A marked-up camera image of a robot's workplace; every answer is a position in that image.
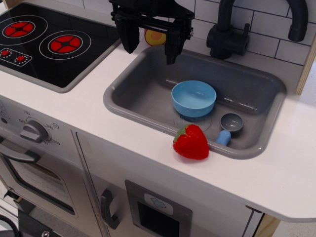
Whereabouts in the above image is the grey cabinet door handle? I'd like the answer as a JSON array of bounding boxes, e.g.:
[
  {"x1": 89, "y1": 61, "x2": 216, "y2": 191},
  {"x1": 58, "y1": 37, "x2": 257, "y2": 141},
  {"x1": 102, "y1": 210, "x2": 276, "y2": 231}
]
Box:
[{"x1": 100, "y1": 189, "x2": 120, "y2": 230}]

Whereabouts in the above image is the grey ice dispenser panel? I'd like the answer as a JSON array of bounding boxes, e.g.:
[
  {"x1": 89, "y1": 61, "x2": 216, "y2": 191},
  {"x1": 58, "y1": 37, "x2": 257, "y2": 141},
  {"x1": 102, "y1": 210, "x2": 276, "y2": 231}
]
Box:
[{"x1": 125, "y1": 180, "x2": 193, "y2": 237}]

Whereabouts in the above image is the grey oven door handle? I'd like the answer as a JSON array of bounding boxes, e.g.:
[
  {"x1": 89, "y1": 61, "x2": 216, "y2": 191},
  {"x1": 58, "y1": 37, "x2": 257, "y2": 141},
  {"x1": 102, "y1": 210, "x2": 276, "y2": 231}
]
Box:
[{"x1": 0, "y1": 143, "x2": 40, "y2": 163}]

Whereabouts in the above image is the grey plastic sink basin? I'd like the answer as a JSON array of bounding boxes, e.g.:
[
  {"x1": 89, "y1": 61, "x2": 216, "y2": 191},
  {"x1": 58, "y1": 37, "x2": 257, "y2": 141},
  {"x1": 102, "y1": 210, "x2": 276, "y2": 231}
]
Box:
[{"x1": 103, "y1": 46, "x2": 286, "y2": 159}]

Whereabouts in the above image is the red toy strawberry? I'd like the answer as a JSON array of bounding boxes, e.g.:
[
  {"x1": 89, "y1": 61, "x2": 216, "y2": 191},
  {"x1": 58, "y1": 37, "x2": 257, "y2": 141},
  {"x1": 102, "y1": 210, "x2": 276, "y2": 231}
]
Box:
[{"x1": 173, "y1": 124, "x2": 209, "y2": 160}]

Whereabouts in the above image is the grey oven knob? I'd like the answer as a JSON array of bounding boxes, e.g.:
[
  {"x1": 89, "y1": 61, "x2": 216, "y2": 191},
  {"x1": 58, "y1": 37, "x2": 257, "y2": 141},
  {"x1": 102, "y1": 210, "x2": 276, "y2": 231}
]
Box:
[{"x1": 20, "y1": 120, "x2": 49, "y2": 143}]

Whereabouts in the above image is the black toy stovetop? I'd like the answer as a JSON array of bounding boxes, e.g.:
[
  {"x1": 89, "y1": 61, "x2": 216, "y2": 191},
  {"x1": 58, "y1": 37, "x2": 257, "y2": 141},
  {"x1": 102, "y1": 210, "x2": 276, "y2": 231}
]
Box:
[{"x1": 0, "y1": 3, "x2": 120, "y2": 93}]

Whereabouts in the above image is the black toy faucet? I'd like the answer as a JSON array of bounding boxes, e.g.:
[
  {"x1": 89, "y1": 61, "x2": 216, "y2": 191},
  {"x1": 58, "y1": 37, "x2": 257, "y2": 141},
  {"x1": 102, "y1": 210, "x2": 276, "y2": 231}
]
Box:
[{"x1": 206, "y1": 0, "x2": 309, "y2": 60}]

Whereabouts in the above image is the light blue plastic bowl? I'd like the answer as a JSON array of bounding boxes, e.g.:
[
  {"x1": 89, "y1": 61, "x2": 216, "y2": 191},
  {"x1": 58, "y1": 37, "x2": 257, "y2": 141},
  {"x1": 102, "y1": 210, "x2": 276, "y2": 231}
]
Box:
[{"x1": 171, "y1": 80, "x2": 217, "y2": 118}]

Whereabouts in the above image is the yellow and magenta toy can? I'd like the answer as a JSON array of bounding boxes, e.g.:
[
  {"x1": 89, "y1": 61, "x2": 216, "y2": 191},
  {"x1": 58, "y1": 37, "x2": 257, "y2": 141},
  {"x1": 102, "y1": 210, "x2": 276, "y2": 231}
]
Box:
[{"x1": 144, "y1": 29, "x2": 166, "y2": 46}]

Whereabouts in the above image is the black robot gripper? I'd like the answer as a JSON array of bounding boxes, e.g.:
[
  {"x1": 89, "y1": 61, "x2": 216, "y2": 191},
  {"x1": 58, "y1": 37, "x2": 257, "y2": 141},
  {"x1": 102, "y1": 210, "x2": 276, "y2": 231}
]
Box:
[{"x1": 110, "y1": 0, "x2": 195, "y2": 65}]

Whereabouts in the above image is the grey spoon with blue handle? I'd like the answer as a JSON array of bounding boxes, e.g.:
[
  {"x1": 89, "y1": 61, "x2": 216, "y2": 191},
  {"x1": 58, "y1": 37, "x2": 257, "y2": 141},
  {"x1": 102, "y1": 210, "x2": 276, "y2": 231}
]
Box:
[{"x1": 216, "y1": 113, "x2": 244, "y2": 146}]

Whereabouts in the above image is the oven door with window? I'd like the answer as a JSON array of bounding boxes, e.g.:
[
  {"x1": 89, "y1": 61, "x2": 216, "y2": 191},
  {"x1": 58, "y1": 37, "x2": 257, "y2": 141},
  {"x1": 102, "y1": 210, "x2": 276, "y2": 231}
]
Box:
[{"x1": 0, "y1": 128, "x2": 99, "y2": 237}]

